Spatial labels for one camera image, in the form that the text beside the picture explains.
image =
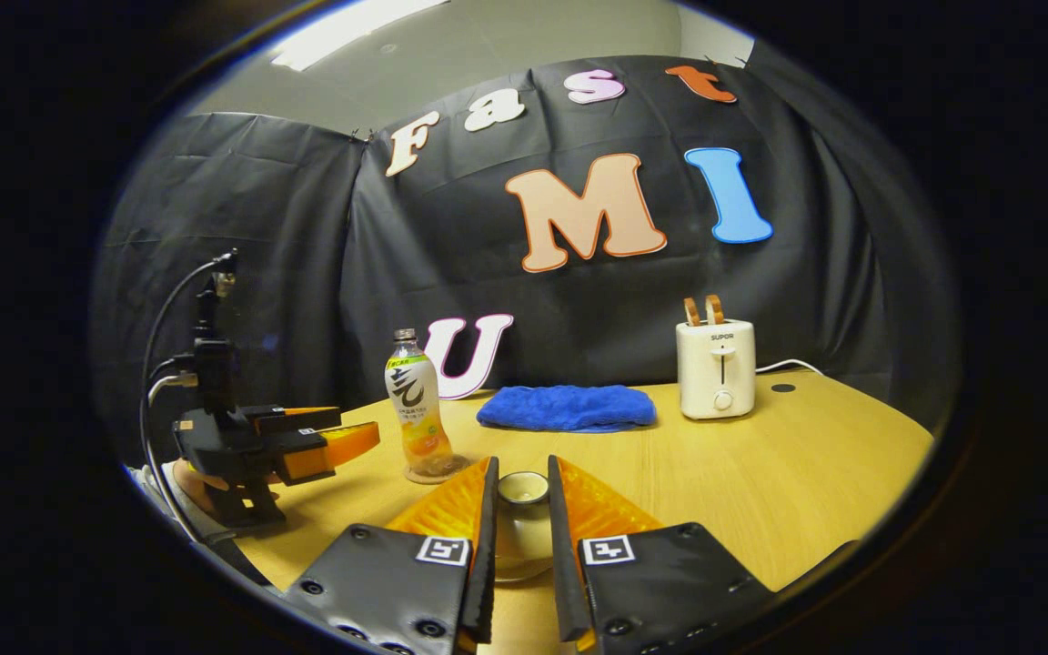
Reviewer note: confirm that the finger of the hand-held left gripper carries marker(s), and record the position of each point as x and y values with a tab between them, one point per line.
297	418
342	446

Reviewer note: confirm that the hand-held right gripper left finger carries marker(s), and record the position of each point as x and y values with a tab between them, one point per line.
488	582

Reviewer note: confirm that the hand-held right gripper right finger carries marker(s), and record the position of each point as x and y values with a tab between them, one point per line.
562	582

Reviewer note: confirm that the clear orange drink water bottle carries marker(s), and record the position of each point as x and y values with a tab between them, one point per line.
417	409

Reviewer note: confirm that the round wooden coaster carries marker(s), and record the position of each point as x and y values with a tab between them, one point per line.
458	468

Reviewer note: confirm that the blue towel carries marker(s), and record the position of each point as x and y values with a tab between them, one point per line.
565	408

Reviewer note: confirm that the black backdrop cloth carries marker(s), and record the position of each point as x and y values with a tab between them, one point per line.
306	227

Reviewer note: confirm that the white toaster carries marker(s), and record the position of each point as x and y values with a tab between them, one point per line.
715	368

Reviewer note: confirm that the brown toast slice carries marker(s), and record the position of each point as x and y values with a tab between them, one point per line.
691	312
715	309

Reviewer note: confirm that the ceiling light panel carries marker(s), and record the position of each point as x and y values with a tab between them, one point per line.
351	32

